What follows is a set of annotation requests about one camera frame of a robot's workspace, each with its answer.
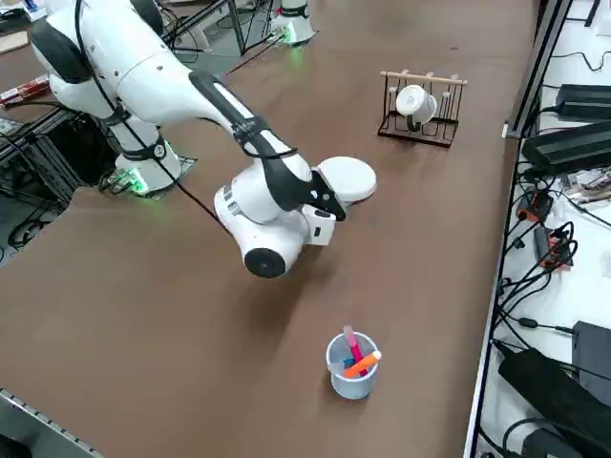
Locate white mug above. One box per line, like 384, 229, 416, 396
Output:
394, 84, 438, 133

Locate orange black device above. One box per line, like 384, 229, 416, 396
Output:
517, 190, 556, 223
538, 228, 577, 274

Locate red box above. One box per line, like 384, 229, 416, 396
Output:
0, 78, 52, 104

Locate aluminium frame post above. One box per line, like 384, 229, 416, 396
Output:
503, 0, 574, 140

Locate long black power brick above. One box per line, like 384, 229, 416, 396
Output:
521, 121, 611, 176

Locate translucent blue pen cup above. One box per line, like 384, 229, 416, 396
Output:
326, 332, 381, 401

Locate orange marker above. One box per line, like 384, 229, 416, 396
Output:
343, 350, 384, 380

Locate pink marker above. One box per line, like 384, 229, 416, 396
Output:
343, 325, 365, 364

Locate black base cable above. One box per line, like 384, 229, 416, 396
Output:
223, 28, 287, 75

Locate black wire mug rack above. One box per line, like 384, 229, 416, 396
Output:
377, 70, 469, 150

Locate black bag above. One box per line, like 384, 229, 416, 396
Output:
498, 347, 611, 458

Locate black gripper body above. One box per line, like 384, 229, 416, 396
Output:
305, 169, 337, 210

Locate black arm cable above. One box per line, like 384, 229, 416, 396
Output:
74, 0, 230, 235

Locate black power adapter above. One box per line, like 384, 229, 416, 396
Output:
556, 84, 611, 121

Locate black box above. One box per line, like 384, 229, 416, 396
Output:
570, 320, 611, 393

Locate black metal frame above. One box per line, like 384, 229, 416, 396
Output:
0, 107, 118, 207

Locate white plastic plate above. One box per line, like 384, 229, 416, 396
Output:
316, 156, 378, 204

